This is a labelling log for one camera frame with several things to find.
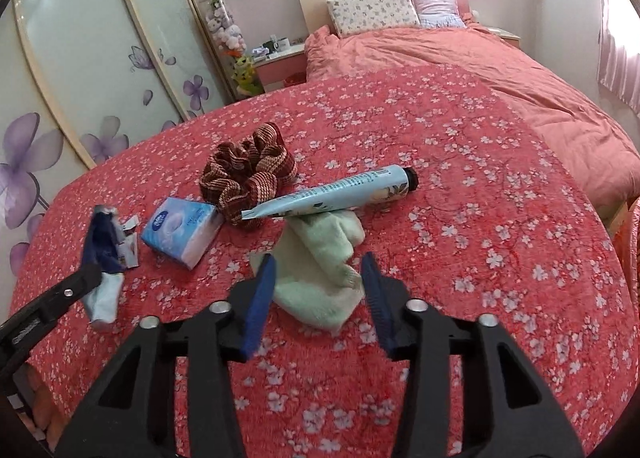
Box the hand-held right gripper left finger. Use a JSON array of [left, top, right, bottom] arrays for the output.
[[52, 254, 278, 458]]

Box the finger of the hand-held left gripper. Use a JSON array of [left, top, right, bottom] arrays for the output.
[[0, 210, 124, 364]]

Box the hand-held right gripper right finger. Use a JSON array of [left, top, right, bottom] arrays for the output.
[[361, 253, 586, 458]]

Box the silver snack wrapper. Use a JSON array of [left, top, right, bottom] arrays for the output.
[[92, 205, 141, 269]]

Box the light blue sock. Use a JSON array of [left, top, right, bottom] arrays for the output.
[[82, 270, 126, 329]]

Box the pale green towel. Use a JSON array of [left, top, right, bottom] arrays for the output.
[[250, 210, 366, 331]]

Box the blue tissue pack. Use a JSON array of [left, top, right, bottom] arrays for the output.
[[140, 197, 226, 269]]

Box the light blue cream tube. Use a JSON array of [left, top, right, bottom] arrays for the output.
[[241, 164, 418, 219]]

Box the brown checked scrunchie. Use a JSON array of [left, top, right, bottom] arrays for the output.
[[199, 122, 299, 229]]

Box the red floral tablecloth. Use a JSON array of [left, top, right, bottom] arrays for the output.
[[7, 62, 628, 458]]

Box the white wardrobe with purple flowers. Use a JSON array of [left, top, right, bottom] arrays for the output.
[[0, 0, 236, 259]]

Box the green plush toy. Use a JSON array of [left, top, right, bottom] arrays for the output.
[[231, 55, 263, 93]]

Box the pink and white nightstand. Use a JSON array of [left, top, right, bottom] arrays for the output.
[[252, 45, 308, 91], [482, 25, 522, 49]]

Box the column of plush toys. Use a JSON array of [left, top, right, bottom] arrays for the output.
[[199, 0, 248, 58]]

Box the pink duvet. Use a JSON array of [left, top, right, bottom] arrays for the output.
[[304, 20, 640, 219]]

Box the white floral pillow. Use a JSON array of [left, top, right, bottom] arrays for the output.
[[326, 0, 421, 38]]

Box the pink striped pillow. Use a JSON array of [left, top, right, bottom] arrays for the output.
[[409, 0, 468, 29]]

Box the pink curtain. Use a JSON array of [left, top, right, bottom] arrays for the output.
[[595, 0, 640, 106]]

